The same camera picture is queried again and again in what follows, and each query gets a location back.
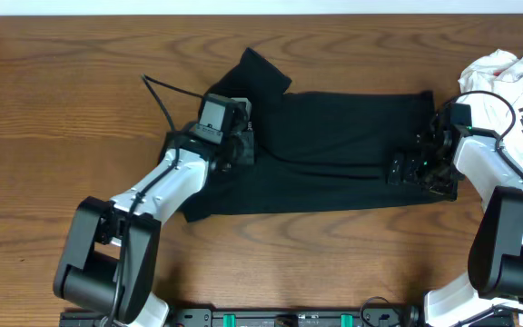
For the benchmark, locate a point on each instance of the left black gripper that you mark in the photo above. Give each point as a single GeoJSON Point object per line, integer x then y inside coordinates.
{"type": "Point", "coordinates": [247, 148]}

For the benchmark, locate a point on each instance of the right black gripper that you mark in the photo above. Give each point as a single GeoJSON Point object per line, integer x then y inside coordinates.
{"type": "Point", "coordinates": [411, 161]}

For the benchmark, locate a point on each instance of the black polo shirt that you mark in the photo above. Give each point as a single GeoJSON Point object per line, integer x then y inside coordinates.
{"type": "Point", "coordinates": [314, 151]}

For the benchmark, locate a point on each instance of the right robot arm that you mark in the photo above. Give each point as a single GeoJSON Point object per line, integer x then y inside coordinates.
{"type": "Point", "coordinates": [490, 291]}

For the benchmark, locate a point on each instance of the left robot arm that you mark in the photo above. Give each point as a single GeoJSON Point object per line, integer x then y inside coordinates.
{"type": "Point", "coordinates": [109, 257]}

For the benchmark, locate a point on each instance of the white t-shirt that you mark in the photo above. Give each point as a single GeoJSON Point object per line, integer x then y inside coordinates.
{"type": "Point", "coordinates": [493, 87]}

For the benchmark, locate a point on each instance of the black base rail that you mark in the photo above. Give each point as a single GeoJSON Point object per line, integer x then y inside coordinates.
{"type": "Point", "coordinates": [202, 317]}

